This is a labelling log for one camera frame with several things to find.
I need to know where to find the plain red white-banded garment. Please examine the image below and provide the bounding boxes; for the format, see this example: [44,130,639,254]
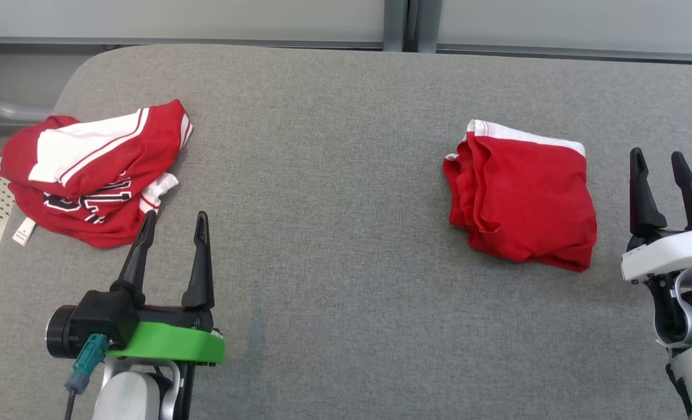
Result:
[442,120,598,273]

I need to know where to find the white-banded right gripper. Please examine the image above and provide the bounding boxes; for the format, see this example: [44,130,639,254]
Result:
[621,147,692,284]

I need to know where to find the grey window frame post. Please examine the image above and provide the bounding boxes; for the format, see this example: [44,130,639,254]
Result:
[382,0,440,53]

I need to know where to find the red jersey with black lettering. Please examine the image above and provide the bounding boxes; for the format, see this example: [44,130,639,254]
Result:
[0,99,194,250]

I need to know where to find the grey metal pipe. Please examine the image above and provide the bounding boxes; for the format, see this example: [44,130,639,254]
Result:
[0,76,55,123]

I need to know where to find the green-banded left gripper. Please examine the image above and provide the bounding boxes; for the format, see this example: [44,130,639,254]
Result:
[106,210,227,368]

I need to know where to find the grey window sill rail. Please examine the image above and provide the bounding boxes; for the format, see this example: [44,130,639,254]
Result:
[0,36,692,64]

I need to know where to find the teal-plug left camera cable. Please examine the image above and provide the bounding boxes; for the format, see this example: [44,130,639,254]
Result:
[65,334,110,420]

